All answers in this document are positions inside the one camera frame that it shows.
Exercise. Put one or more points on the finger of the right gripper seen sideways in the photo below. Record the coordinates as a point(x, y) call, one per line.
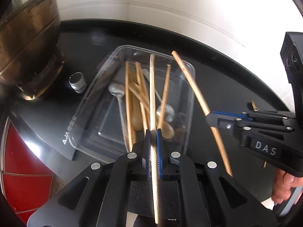
point(275, 124)

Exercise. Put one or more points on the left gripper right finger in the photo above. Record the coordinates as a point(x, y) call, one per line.
point(209, 196)

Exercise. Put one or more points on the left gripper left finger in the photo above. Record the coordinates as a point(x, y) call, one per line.
point(99, 195)

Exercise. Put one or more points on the silver metal spoon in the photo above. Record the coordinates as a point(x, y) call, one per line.
point(117, 89)
point(165, 108)

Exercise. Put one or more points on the beige plastic spoon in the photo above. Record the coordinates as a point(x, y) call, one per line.
point(167, 130)

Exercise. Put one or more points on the wooden chopstick bundle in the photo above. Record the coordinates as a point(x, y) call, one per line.
point(254, 106)

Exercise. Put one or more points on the translucent amber plastic spoon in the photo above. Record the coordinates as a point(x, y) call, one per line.
point(136, 117)

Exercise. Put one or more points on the person's right hand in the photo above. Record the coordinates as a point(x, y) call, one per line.
point(282, 184)

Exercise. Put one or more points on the clear plastic tray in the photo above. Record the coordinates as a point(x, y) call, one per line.
point(96, 127)

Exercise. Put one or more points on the silver stove knob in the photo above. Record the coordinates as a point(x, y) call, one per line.
point(77, 82)

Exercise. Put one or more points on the gas stove burner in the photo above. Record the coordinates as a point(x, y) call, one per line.
point(41, 82)

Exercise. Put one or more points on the black camera module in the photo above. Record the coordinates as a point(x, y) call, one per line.
point(292, 56)

